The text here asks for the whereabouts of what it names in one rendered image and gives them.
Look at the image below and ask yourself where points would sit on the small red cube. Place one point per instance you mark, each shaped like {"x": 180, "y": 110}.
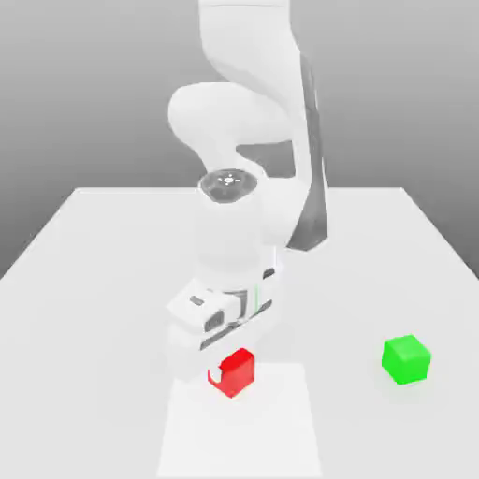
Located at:
{"x": 239, "y": 372}

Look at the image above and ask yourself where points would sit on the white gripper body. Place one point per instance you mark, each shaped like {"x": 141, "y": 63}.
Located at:
{"x": 239, "y": 338}

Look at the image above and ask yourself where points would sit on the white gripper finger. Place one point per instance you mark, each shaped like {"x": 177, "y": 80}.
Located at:
{"x": 214, "y": 372}

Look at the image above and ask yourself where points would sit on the small green cube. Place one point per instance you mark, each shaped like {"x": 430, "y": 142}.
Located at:
{"x": 406, "y": 360}

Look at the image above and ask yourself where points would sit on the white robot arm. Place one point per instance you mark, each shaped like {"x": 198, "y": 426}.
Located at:
{"x": 228, "y": 232}

